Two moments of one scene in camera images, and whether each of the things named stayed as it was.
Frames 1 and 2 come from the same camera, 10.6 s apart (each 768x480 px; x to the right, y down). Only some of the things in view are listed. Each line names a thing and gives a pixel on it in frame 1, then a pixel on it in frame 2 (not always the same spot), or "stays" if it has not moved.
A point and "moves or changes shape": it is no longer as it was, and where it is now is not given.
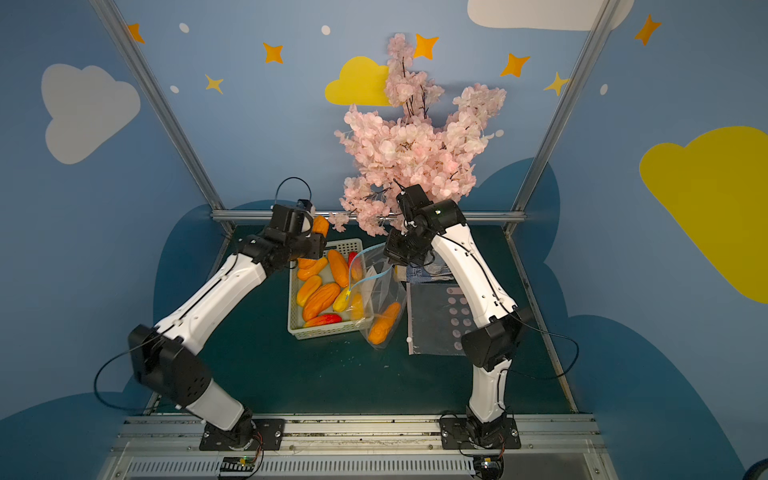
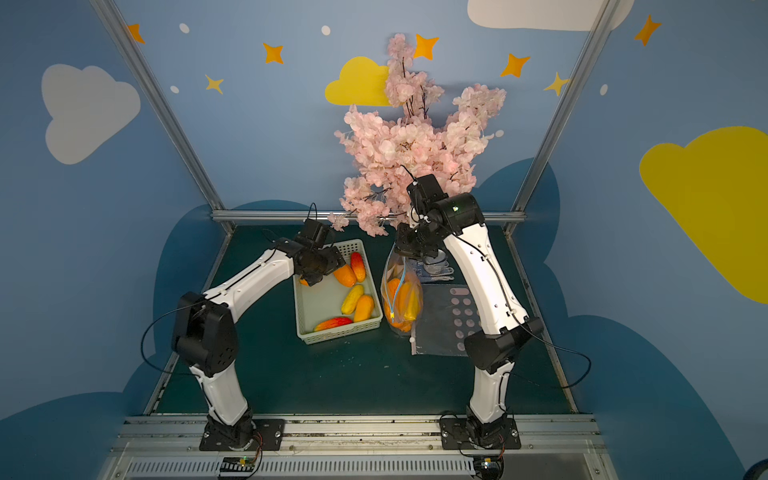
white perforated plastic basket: x=328 y=296 stays
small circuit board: x=238 y=464 stays
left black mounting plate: x=258 y=434 stays
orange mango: x=384 y=324 → x=390 y=302
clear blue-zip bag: x=377 y=297 moves or changes shape
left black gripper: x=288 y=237 → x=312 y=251
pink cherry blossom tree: x=410 y=142 stays
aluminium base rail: x=562 y=446 stays
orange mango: x=320 y=225 moves or changes shape
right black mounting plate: x=464 y=433 stays
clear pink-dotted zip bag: x=438 y=316 stays
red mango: x=355 y=265 stays
